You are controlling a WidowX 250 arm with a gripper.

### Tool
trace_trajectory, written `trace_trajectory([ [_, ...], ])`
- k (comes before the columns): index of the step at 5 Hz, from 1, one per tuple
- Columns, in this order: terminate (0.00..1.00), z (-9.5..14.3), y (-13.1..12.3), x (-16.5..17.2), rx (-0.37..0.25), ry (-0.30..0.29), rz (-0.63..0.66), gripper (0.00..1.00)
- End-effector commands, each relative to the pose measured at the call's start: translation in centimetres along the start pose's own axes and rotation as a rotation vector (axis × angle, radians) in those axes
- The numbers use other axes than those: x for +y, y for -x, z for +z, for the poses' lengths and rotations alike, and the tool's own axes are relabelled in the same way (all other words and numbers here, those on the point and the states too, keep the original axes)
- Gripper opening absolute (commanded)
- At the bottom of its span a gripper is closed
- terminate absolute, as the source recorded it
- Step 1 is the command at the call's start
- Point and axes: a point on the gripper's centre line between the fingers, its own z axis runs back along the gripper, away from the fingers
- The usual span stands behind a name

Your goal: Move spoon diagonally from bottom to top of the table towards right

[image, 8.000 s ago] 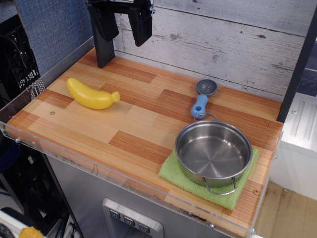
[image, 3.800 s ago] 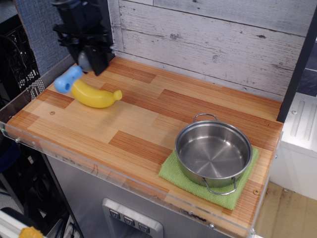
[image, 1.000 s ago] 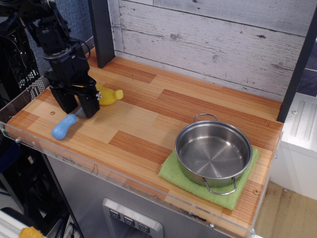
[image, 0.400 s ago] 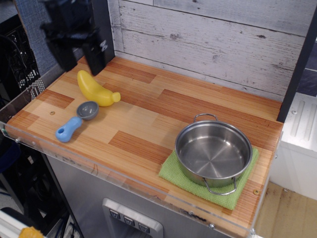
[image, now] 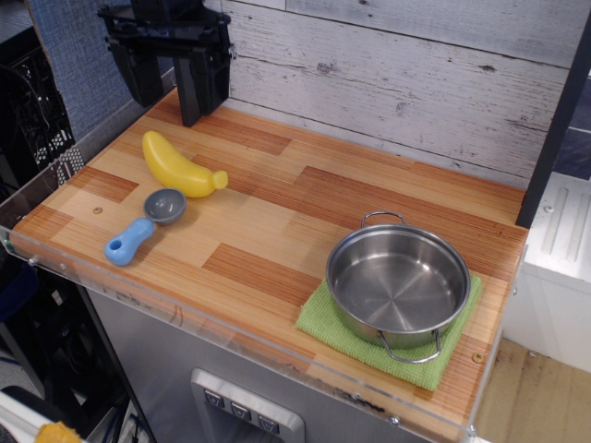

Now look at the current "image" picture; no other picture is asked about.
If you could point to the stainless steel pot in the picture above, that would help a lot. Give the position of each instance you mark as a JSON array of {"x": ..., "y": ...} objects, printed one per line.
[{"x": 397, "y": 283}]

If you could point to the yellow toy banana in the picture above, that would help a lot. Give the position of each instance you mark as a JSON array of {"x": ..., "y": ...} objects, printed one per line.
[{"x": 172, "y": 169}]

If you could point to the dark frame post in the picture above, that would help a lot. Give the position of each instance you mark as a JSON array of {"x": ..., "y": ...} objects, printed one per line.
[
  {"x": 573, "y": 87},
  {"x": 195, "y": 90}
]

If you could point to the dark left frame post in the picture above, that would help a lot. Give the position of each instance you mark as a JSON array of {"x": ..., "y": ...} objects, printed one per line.
[{"x": 195, "y": 90}]

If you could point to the blue grey toy spoon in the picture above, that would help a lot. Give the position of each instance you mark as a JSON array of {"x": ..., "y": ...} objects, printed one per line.
[{"x": 162, "y": 207}]

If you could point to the white metal cabinet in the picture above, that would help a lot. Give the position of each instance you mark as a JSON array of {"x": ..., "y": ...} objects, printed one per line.
[{"x": 549, "y": 310}]

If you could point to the yellow object bottom left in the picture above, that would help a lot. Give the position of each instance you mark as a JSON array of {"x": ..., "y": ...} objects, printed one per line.
[{"x": 57, "y": 433}]

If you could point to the clear acrylic table guard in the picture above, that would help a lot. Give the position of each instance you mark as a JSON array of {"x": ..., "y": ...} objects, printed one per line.
[{"x": 221, "y": 289}]

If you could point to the green cloth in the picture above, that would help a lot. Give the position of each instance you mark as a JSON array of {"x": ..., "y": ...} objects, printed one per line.
[{"x": 422, "y": 366}]

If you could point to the silver dispenser panel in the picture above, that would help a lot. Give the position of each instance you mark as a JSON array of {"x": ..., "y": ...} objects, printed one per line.
[{"x": 230, "y": 413}]

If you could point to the black plastic crate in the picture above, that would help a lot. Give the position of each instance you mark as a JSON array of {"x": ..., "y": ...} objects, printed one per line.
[{"x": 40, "y": 112}]

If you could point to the dark right frame post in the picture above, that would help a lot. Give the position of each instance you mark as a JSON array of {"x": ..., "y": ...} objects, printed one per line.
[{"x": 573, "y": 87}]

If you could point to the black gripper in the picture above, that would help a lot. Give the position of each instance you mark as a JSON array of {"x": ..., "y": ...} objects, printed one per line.
[{"x": 141, "y": 30}]

